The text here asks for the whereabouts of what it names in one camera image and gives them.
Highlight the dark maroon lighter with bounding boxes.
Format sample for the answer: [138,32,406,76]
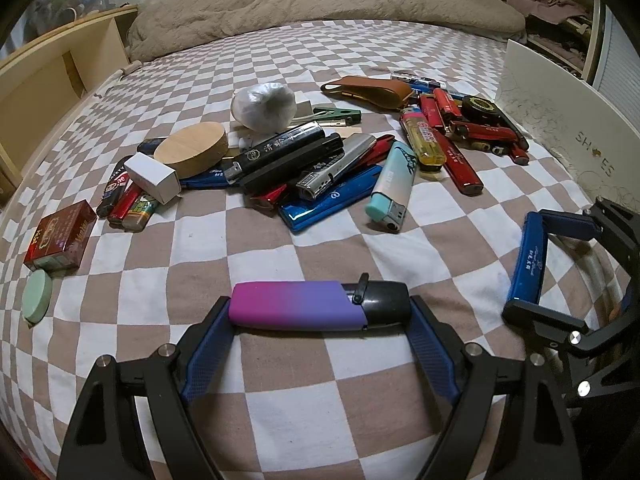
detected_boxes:
[500,112,532,167]

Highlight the purple pink gradient lighter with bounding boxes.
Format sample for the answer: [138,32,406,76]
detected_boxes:
[228,280,412,334]

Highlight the white slatted door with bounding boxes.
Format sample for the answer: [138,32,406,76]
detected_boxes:
[592,6,640,128]

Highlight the blue metallic lighter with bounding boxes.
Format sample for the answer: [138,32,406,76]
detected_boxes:
[506,211,552,312]

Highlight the green clip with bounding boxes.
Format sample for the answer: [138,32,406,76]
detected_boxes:
[309,104,362,127]

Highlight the white shoe box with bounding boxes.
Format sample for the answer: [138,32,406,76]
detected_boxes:
[495,39,640,202]

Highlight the red patterned lighter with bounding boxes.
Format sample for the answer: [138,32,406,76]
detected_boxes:
[107,182,144,226]

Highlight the blue flat lighter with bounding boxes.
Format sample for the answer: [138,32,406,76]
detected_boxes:
[178,167,236,191]
[277,163,385,234]

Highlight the red long lighter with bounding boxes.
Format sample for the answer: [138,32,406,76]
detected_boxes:
[438,132,485,197]

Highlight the yellow transparent lighter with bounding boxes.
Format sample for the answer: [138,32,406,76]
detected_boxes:
[401,107,447,174]

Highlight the beige quilted blanket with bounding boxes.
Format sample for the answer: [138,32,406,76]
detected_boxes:
[127,0,527,63]

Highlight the wooden headboard shelf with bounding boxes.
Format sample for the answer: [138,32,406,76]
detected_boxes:
[0,4,141,203]

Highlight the plain black long lighter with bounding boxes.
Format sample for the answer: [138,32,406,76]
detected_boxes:
[242,134,346,196]

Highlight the green round disc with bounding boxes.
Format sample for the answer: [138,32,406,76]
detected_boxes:
[20,269,55,325]

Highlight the white black patterned lighter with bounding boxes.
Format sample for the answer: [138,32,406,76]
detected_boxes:
[391,69,441,87]

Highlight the green brown patterned lighter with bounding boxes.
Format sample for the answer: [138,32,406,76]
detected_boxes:
[121,194,161,233]

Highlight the red flat lighter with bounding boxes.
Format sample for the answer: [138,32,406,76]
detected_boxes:
[418,93,447,131]

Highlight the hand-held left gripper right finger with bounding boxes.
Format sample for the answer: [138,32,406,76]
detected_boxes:
[406,295,584,480]

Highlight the black round tin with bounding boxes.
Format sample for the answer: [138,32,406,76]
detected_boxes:
[460,93,504,124]

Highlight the red lighter gold print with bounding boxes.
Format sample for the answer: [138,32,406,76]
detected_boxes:
[447,119,522,145]

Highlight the checkered bed sheet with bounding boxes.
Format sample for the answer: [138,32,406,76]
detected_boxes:
[0,19,640,480]

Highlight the closet shelf unit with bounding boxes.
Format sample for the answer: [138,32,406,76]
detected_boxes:
[487,0,609,87]

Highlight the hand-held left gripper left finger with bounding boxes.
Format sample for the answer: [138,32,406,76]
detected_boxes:
[56,295,233,480]

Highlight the mint green lighter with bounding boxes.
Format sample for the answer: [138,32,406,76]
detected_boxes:
[364,140,419,235]

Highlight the silver lighter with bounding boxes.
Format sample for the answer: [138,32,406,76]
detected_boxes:
[294,134,377,202]

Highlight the white crinkled plastic bundle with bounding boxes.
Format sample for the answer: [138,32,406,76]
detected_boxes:
[230,81,297,131]

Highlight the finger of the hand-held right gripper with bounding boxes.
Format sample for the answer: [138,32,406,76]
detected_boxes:
[524,198,640,266]
[501,299,640,401]

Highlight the red cigarette box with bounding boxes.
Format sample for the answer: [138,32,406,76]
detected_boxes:
[23,199,99,275]

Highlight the small white box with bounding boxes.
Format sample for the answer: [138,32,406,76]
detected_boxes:
[123,153,182,205]

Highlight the dark patterned lighter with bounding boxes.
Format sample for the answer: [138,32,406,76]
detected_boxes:
[95,157,132,219]

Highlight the round wooden lid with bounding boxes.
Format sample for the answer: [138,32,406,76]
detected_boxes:
[153,122,230,180]

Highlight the black lighter white characters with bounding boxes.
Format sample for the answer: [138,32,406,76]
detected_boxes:
[223,122,327,185]

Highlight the brown leather case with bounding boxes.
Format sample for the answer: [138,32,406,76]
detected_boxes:
[320,75,415,112]

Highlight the dark blue lighter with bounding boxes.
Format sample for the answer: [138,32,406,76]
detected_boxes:
[135,137,169,156]

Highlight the pink clothes pile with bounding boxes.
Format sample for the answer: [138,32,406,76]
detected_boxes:
[506,0,592,22]

